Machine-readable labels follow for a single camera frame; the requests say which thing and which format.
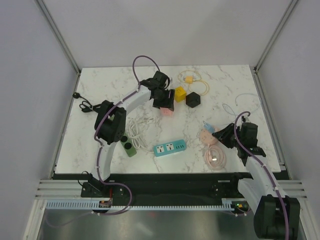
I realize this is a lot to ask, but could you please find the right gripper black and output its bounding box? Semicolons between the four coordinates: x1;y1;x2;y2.
212;122;244;149

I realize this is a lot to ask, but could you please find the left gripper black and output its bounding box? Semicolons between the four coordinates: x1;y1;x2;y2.
153;88;176;112

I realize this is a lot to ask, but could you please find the pink cube socket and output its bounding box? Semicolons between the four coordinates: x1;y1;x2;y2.
160;107;174;117

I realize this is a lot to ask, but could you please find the yellow cube socket adapter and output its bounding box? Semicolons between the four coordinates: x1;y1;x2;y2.
174;86;187;103

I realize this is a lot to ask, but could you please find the pink round socket base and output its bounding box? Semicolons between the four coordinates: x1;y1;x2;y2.
199;128;218;146

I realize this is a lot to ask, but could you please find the blue plug adapter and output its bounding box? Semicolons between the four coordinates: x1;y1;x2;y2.
203;121;216;134

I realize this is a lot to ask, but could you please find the pink cable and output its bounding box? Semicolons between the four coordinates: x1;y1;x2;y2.
204;144;228;171

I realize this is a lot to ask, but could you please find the black cube adapter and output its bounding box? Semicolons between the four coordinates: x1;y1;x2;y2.
185;92;201;108

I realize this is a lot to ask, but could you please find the small orange charger plug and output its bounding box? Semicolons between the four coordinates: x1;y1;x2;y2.
184;76;194;84

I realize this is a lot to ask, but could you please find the white power cord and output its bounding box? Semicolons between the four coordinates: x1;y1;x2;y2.
124;117;156;154

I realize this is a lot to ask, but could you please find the yellow charger cable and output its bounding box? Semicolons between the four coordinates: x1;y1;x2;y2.
177;70;210;96

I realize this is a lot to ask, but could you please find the teal power strip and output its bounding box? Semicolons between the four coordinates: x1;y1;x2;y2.
153;139;187;158

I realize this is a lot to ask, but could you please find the green power strip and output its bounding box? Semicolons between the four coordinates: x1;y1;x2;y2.
120;134;137;158

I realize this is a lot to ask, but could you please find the black power strip cord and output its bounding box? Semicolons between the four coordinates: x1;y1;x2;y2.
72;91;101;115

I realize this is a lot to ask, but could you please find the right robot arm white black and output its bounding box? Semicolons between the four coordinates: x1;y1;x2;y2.
212;122;300;240

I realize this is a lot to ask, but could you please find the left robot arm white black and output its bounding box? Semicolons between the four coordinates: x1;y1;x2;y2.
88;70;175;197

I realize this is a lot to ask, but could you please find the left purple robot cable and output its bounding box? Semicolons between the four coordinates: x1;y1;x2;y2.
93;54;163;216

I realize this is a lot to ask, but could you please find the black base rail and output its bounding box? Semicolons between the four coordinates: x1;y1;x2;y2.
53;172;251;206

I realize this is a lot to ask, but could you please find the white slotted cable duct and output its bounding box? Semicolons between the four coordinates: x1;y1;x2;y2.
45;199;248;211

